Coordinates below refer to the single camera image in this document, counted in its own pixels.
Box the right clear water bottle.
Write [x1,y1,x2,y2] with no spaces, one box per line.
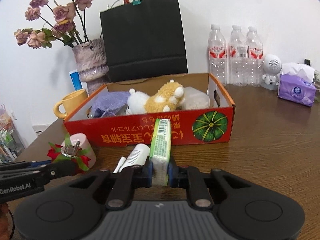
[246,26,264,87]

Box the red cardboard pumpkin box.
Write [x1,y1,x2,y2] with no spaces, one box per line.
[63,73,235,147]

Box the pink round jar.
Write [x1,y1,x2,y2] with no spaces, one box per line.
[62,133,97,169]

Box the left clear water bottle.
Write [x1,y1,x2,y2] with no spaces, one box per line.
[208,24,227,86]

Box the purple knit pouch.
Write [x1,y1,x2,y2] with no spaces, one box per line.
[88,92,130,119]

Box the blue white tube box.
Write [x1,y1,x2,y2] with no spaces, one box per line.
[69,69,82,90]

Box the middle clear water bottle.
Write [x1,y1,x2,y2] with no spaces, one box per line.
[228,25,248,87]

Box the clear water bottle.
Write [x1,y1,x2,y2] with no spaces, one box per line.
[208,24,227,86]
[228,25,248,87]
[246,26,264,87]

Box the black paper shopping bag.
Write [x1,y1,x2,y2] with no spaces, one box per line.
[100,0,188,82]

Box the white robot speaker figure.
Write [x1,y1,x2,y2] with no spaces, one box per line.
[261,54,282,91]

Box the white and tan plush toy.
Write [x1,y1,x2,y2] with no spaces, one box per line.
[125,79,185,115]

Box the purple textured vase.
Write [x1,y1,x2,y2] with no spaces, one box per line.
[72,38,110,95]

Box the white cosmetic tube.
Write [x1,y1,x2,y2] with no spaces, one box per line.
[113,144,150,173]

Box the yellow ceramic mug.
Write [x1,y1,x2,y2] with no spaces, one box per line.
[53,89,88,119]

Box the translucent plastic box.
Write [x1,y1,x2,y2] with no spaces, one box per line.
[181,87,210,110]

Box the red flower ornament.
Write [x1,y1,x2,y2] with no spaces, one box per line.
[47,142,90,173]

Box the green tissue pack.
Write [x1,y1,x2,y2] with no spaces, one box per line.
[150,119,171,186]

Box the purple tissue pack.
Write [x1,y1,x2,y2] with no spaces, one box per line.
[277,62,316,107]

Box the dried pink rose bouquet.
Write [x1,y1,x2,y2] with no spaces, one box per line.
[14,0,94,49]

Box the teal binder clip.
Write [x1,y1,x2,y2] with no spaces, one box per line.
[132,0,141,6]

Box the shelf with small items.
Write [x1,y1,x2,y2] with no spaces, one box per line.
[0,105,25,164]

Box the person's left hand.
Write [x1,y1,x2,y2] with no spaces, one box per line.
[0,203,10,240]

